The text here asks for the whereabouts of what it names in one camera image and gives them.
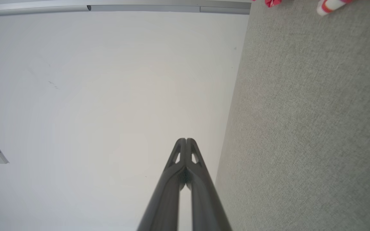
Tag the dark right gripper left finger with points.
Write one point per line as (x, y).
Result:
(165, 199)

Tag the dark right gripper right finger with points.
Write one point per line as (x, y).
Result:
(207, 205)

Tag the red basketball jersey number 23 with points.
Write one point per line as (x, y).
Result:
(331, 5)

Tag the grey fabric sofa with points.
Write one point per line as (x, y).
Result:
(316, 128)

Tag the grey metal wall rail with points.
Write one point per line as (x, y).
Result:
(140, 7)

